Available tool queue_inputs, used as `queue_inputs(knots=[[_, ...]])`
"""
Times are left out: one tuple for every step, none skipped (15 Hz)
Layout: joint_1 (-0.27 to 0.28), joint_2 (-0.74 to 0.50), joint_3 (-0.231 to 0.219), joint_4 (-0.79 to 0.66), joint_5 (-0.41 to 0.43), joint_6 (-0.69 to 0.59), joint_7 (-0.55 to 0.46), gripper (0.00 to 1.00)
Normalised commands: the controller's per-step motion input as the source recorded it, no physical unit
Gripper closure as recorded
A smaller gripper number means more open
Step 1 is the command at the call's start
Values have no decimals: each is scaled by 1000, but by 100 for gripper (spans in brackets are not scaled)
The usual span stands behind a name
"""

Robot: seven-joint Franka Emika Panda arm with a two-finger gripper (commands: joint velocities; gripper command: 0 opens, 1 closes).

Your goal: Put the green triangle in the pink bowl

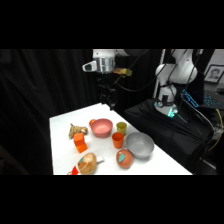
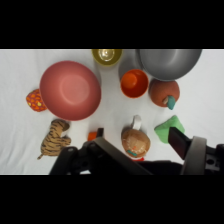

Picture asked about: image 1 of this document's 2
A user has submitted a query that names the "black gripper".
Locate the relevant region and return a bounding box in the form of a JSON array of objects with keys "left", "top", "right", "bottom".
[{"left": 96, "top": 77, "right": 118, "bottom": 111}]

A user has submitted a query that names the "pink bowl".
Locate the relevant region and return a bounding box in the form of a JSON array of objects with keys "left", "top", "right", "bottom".
[{"left": 88, "top": 118, "right": 114, "bottom": 139}]

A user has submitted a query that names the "grey bowl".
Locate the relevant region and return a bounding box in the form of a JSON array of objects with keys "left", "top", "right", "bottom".
[{"left": 125, "top": 131, "right": 156, "bottom": 160}]

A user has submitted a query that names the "yellow-green cup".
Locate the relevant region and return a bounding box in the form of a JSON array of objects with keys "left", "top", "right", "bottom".
[{"left": 116, "top": 121, "right": 128, "bottom": 136}]

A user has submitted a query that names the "orange cup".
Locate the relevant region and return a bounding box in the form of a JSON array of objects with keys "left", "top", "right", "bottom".
[{"left": 111, "top": 131, "right": 126, "bottom": 150}]

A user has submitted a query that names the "orange block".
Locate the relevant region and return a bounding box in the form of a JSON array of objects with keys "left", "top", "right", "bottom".
[{"left": 73, "top": 132, "right": 89, "bottom": 154}]

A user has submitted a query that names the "black cloth-covered stand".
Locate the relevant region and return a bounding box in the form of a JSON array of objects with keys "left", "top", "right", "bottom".
[{"left": 123, "top": 97, "right": 215, "bottom": 175}]

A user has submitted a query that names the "orange ball with teal patch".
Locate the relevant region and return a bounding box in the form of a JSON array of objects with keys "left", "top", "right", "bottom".
[{"left": 115, "top": 148, "right": 135, "bottom": 170}]

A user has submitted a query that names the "small green light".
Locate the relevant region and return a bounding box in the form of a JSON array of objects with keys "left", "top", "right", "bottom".
[{"left": 167, "top": 107, "right": 179, "bottom": 120}]

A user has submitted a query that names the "black curtain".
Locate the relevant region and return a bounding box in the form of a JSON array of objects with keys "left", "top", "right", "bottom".
[{"left": 0, "top": 49, "right": 164, "bottom": 176}]

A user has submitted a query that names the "blue-lit device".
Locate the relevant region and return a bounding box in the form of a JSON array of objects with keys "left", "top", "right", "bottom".
[{"left": 180, "top": 88, "right": 200, "bottom": 109}]

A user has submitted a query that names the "teal-lit keyboard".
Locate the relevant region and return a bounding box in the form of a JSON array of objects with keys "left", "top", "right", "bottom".
[{"left": 202, "top": 92, "right": 222, "bottom": 108}]

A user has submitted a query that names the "framed picture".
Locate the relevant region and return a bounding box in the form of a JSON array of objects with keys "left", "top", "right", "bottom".
[{"left": 203, "top": 64, "right": 224, "bottom": 84}]

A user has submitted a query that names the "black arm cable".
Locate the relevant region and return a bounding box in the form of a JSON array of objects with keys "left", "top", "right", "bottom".
[{"left": 114, "top": 49, "right": 160, "bottom": 93}]

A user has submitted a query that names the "yellowish wrist camera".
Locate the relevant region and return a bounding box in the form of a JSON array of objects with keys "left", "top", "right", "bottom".
[{"left": 113, "top": 67, "right": 133, "bottom": 77}]

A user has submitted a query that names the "brown rope toy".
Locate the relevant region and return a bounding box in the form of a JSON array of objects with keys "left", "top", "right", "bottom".
[{"left": 68, "top": 122, "right": 89, "bottom": 140}]

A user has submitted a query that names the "yellow cable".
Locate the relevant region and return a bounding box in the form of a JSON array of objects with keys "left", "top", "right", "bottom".
[{"left": 209, "top": 107, "right": 224, "bottom": 152}]

